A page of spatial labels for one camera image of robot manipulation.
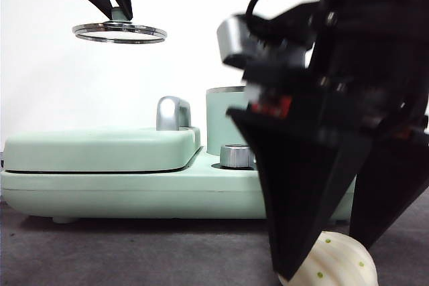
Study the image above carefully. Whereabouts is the glass pot lid green knob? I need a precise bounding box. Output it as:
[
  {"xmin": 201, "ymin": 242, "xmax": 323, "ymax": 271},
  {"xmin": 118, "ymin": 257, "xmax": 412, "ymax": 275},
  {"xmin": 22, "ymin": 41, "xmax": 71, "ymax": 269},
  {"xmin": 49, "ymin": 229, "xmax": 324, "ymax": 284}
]
[{"xmin": 72, "ymin": 6, "xmax": 168, "ymax": 45}]

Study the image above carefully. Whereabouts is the pleated bun with green specks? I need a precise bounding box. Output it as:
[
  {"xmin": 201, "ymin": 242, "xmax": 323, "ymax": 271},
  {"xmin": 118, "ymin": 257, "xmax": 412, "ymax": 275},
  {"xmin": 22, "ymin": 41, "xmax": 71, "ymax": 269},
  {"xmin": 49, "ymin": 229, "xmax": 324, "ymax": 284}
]
[{"xmin": 278, "ymin": 230, "xmax": 379, "ymax": 286}]

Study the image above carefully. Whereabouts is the silver control knob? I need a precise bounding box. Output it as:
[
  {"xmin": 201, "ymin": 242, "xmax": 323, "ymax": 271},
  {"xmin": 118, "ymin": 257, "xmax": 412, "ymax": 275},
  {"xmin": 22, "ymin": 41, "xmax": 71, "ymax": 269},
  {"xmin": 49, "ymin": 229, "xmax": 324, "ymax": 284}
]
[{"xmin": 219, "ymin": 143, "xmax": 257, "ymax": 169}]

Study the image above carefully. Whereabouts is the mint green griddle cover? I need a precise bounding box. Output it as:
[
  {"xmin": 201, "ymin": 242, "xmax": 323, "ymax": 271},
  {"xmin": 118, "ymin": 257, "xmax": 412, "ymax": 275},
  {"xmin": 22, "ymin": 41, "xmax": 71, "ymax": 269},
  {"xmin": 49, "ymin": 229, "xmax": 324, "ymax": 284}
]
[{"xmin": 3, "ymin": 126, "xmax": 203, "ymax": 174}]

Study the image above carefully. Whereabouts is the mint green breakfast machine base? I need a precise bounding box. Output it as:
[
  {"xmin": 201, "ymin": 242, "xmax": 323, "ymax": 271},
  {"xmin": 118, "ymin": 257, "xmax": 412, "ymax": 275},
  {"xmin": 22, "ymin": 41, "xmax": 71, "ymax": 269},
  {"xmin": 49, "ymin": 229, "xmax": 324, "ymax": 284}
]
[{"xmin": 0, "ymin": 147, "xmax": 357, "ymax": 225}]

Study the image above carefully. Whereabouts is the mint green pot with handle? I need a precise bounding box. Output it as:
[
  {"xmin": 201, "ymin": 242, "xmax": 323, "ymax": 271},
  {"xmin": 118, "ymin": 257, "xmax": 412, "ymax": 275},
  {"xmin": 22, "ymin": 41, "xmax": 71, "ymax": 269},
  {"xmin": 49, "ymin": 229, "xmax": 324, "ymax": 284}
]
[{"xmin": 204, "ymin": 86, "xmax": 249, "ymax": 157}]

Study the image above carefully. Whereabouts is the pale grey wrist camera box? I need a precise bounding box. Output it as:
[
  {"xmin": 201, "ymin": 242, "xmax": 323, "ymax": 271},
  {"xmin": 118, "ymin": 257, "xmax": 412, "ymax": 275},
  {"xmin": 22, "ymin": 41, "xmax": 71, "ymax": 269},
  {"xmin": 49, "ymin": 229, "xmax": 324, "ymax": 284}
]
[{"xmin": 217, "ymin": 14, "xmax": 312, "ymax": 71}]

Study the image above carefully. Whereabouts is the black camera cable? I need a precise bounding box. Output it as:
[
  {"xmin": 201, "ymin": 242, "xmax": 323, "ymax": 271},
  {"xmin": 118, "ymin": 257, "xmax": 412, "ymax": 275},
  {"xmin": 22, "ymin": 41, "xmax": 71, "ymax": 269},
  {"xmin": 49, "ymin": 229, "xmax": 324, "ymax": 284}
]
[{"xmin": 245, "ymin": 0, "xmax": 339, "ymax": 38}]

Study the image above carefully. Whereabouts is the silver griddle cover handle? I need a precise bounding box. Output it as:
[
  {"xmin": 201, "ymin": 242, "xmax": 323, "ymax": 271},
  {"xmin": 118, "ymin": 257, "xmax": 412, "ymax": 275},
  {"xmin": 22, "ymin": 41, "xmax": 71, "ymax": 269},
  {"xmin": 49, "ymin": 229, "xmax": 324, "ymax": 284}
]
[{"xmin": 156, "ymin": 95, "xmax": 193, "ymax": 132}]

